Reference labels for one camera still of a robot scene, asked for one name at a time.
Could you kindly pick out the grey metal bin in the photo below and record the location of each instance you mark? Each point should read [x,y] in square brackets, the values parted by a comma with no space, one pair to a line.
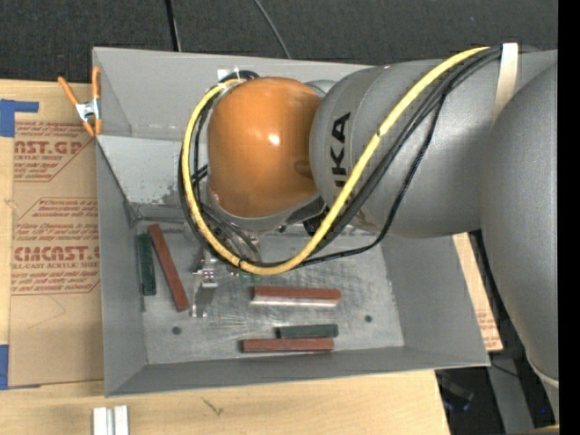
[281,370]

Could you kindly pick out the black cylinder on white bracket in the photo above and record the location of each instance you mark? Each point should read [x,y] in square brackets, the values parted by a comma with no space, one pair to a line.
[313,225]

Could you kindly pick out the dark green flat block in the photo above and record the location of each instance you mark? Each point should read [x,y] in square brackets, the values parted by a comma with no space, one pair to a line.
[147,265]
[308,331]

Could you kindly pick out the brown cardboard board red print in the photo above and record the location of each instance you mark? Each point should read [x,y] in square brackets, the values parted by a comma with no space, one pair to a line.
[54,333]

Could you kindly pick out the red-brown flat block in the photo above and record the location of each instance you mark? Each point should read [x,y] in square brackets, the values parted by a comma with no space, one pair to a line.
[286,345]
[168,267]
[296,293]

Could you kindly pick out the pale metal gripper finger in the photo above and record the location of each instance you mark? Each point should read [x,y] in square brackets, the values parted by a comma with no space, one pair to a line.
[196,295]
[208,288]

